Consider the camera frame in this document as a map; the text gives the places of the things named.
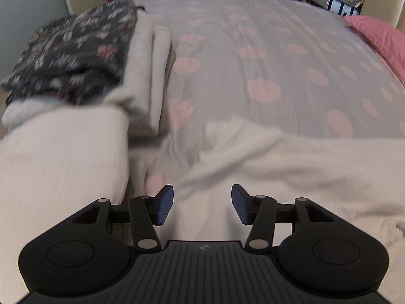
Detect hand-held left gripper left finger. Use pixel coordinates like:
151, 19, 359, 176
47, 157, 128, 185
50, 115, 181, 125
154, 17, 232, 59
63, 184, 174, 252

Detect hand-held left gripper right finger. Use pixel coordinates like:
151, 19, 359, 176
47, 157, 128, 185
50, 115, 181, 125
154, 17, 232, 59
232, 184, 344, 251

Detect white crinkled garment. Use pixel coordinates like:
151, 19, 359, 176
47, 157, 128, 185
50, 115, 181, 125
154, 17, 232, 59
177, 116, 405, 260

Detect folded white textured garment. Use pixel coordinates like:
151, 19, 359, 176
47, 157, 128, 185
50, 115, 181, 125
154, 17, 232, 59
0, 106, 130, 292

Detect folded cream garment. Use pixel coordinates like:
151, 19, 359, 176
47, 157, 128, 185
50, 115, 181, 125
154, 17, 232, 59
130, 25, 173, 137
2, 14, 155, 127

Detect bed with polka dot sheet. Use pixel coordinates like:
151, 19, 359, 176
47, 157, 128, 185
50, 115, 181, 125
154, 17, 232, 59
120, 0, 405, 248

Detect folded dark floral garment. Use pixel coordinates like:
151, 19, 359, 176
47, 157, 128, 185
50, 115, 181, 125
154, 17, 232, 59
0, 0, 140, 106

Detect pink pillow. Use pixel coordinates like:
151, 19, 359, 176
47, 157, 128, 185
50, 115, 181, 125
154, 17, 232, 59
343, 15, 405, 86

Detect white nightstand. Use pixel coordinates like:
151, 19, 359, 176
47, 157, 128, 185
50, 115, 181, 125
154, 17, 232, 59
327, 0, 363, 16

